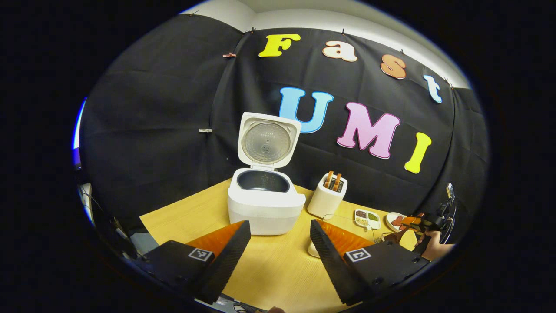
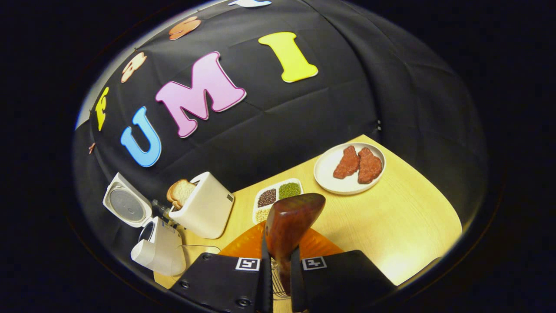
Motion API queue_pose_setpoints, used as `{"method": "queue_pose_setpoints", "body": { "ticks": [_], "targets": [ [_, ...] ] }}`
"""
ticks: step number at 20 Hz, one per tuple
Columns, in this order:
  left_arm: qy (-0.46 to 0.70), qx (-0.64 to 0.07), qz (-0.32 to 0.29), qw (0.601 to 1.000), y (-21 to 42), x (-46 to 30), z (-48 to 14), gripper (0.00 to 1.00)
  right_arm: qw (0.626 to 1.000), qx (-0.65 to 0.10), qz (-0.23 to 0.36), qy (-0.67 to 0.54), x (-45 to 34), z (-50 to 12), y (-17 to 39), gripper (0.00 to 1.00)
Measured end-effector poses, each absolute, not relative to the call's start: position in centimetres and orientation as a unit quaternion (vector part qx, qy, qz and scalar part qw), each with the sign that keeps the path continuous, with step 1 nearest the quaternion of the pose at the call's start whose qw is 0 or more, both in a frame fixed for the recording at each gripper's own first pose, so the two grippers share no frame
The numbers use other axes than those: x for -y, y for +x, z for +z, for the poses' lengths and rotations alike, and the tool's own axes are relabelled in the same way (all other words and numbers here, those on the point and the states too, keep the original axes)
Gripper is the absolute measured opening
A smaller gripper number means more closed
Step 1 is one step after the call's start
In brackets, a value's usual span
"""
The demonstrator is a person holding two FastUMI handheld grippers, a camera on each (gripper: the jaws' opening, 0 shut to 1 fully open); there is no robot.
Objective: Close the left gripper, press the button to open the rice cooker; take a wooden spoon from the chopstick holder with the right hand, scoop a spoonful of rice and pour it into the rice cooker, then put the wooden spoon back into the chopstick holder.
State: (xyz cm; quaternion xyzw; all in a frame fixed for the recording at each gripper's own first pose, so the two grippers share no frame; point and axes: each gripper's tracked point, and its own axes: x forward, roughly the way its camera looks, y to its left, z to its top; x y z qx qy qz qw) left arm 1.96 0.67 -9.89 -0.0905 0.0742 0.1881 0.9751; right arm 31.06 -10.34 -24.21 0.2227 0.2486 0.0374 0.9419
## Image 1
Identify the bread slice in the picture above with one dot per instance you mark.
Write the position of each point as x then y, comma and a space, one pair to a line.
328, 179
336, 181

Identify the white divided dish of beans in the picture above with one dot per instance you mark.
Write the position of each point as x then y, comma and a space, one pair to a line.
367, 224

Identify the brown wooden spoon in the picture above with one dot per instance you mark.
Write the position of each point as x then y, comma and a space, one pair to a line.
393, 237

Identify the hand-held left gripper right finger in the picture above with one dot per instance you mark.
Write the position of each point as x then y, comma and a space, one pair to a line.
332, 265

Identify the white toaster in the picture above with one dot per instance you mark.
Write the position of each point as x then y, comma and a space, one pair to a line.
323, 202

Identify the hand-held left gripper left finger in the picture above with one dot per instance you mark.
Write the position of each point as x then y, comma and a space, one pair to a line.
226, 265

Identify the red meat slice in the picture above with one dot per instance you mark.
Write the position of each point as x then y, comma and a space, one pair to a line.
397, 221

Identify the white round plate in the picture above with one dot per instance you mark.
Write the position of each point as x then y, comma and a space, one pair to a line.
389, 217

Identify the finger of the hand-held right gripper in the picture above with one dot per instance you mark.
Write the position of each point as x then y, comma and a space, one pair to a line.
410, 221

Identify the white rice cooker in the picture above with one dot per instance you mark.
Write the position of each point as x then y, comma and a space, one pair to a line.
265, 213

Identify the black backdrop cloth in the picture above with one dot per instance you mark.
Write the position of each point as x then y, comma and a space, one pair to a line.
152, 130

